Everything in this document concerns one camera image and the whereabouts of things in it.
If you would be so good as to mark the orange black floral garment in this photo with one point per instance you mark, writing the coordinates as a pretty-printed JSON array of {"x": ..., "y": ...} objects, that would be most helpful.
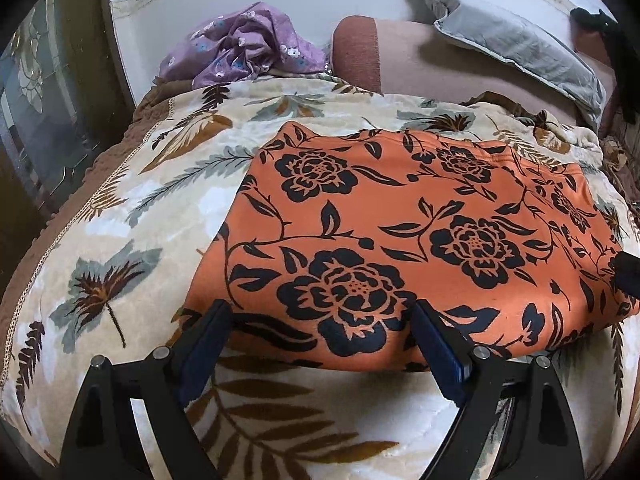
[{"x": 400, "y": 240}]

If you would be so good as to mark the purple floral cloth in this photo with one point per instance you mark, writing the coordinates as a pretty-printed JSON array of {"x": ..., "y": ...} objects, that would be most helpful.
[{"x": 250, "y": 45}]

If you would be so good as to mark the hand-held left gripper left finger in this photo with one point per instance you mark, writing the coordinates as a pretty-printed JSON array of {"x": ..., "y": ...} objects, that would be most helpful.
[{"x": 202, "y": 350}]

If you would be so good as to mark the grey pillow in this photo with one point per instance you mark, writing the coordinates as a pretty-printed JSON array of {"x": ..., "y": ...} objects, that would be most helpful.
[{"x": 515, "y": 45}]

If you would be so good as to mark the wooden door with glass panel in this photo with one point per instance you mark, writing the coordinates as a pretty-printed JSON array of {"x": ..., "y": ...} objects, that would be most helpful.
[{"x": 55, "y": 110}]

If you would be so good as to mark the beige leaf print blanket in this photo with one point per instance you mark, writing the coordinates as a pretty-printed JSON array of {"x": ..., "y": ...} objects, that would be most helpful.
[{"x": 125, "y": 270}]

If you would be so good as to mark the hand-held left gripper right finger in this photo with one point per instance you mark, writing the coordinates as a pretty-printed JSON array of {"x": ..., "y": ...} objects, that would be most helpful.
[{"x": 440, "y": 350}]

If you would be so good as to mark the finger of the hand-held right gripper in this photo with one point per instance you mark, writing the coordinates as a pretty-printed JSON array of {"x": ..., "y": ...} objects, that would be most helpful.
[{"x": 629, "y": 267}]

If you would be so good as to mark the brown patterned cloth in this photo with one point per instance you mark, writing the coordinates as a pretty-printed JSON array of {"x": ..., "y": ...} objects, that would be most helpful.
[{"x": 622, "y": 170}]

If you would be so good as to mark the black hanging garment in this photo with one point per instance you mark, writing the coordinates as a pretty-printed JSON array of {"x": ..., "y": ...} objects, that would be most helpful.
[{"x": 620, "y": 55}]

